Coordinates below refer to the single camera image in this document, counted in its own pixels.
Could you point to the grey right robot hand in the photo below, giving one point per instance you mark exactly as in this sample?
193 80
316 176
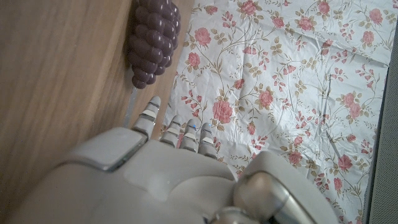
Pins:
161 183

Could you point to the floral print backdrop curtain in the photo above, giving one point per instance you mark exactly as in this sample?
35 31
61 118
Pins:
280 93

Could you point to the purple toy grape cluster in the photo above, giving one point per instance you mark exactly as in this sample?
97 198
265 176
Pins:
152 40

